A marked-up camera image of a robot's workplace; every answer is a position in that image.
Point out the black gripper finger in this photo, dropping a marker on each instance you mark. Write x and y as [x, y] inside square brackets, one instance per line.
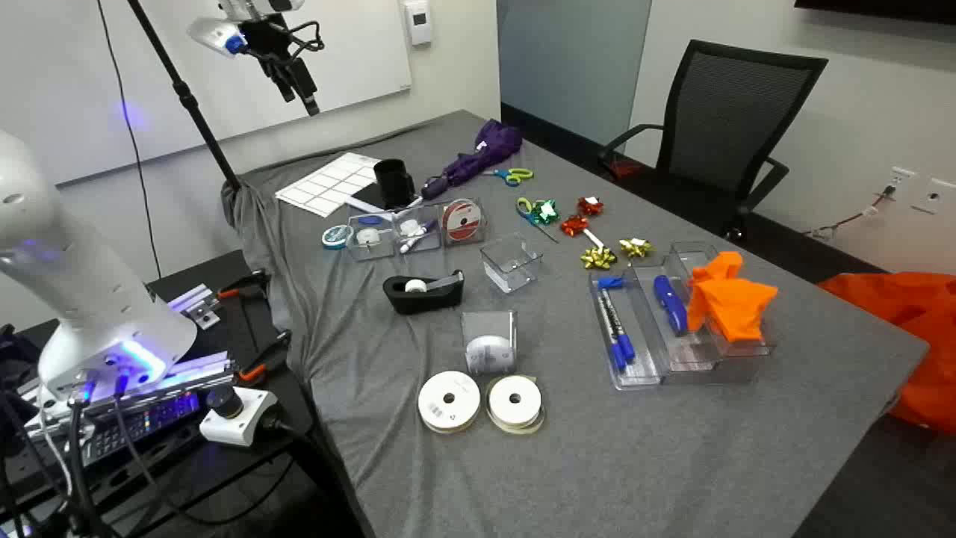
[311, 105]

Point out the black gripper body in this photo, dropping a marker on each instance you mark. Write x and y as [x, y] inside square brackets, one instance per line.
[280, 53]

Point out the green gift bow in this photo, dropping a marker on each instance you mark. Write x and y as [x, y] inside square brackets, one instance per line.
[545, 213]

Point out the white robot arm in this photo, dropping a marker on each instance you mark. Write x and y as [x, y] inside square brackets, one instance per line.
[109, 320]

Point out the small clear square holder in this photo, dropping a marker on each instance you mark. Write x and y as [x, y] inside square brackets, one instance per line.
[513, 265]

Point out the white label sheet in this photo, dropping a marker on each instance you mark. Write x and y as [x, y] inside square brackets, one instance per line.
[333, 187]

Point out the black tripod pole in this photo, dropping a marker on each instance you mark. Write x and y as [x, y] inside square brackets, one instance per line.
[183, 95]

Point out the black cup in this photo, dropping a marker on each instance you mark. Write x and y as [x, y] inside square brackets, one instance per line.
[396, 183]

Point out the blue tape roll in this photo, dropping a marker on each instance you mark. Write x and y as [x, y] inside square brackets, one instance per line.
[336, 236]

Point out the clear tray with white tape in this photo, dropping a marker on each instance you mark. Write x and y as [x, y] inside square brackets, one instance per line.
[410, 235]

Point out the red ribbon spool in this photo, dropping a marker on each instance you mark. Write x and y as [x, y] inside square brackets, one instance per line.
[462, 220]

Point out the clear tray with spool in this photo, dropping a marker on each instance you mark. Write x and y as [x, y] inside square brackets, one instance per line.
[463, 229]

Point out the black tape dispenser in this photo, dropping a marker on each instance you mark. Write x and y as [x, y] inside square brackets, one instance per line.
[416, 293]

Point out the blue green scissors far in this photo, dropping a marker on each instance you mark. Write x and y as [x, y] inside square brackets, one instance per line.
[514, 178]

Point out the blue green scissors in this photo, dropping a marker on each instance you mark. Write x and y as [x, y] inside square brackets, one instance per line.
[528, 213]
[514, 178]

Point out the blue green scissors near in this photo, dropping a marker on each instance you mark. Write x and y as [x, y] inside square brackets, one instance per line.
[528, 213]

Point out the small red gift bow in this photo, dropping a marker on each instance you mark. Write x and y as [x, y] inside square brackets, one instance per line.
[590, 207]

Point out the white ribbon spool left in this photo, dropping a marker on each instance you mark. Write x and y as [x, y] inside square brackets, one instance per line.
[448, 402]

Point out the white ribbon spool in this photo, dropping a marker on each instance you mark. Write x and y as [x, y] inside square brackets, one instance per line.
[448, 402]
[514, 404]

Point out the large gold gift bow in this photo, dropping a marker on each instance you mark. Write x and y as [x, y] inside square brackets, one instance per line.
[599, 257]

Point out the small gold gift bow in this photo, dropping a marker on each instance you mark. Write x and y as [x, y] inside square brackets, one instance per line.
[634, 250]

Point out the white ribbon spool right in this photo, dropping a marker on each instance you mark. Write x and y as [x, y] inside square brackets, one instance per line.
[514, 404]

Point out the clear tray with blue markers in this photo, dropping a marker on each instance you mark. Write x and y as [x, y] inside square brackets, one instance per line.
[625, 331]

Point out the clear tray with blue pen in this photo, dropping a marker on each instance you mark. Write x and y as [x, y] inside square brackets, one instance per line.
[671, 316]

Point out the blue cap marker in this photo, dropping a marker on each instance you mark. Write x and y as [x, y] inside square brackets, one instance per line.
[619, 341]

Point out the black office chair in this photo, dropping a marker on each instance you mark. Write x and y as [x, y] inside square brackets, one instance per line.
[723, 114]

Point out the orange bag on floor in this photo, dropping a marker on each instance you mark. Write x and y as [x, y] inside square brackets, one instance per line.
[922, 307]

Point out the wall thermostat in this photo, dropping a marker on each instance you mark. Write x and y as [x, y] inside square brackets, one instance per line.
[420, 23]

